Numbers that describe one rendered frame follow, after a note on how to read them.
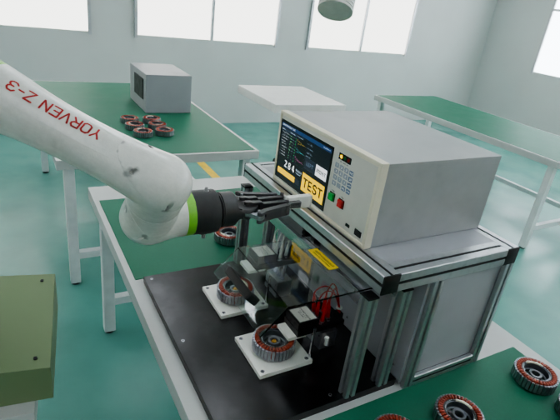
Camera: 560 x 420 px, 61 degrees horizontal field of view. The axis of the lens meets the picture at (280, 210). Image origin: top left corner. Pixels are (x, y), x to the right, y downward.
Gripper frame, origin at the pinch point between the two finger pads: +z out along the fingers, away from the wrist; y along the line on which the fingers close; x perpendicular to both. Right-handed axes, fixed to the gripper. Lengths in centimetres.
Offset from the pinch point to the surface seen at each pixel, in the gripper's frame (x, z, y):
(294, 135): 9.4, 9.6, -20.5
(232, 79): -60, 194, -469
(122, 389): -118, -25, -72
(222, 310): -39.7, -9.3, -15.4
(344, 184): 5.0, 9.7, 3.7
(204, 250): -43, 0, -53
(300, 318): -30.8, 3.0, 5.0
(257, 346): -36.5, -8.3, 4.7
